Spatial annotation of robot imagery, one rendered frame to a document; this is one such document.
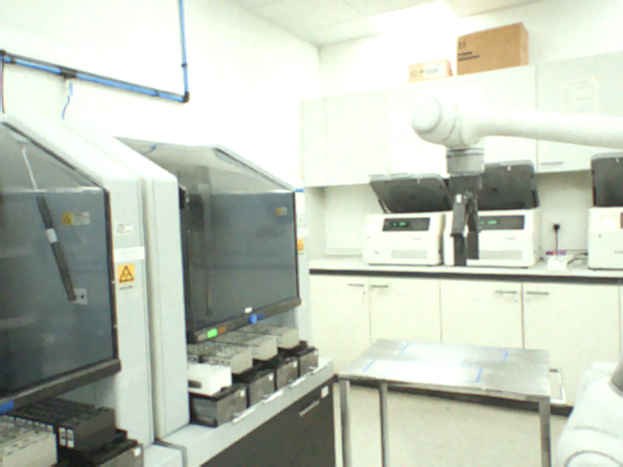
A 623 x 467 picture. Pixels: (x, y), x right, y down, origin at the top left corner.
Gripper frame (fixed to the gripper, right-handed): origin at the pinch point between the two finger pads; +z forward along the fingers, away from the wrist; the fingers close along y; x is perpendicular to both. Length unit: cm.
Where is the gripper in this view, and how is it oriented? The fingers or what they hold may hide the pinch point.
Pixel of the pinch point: (466, 258)
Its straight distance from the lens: 136.3
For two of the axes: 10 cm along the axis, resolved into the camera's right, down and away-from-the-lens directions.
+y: 4.8, -0.7, 8.8
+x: -8.8, 0.1, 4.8
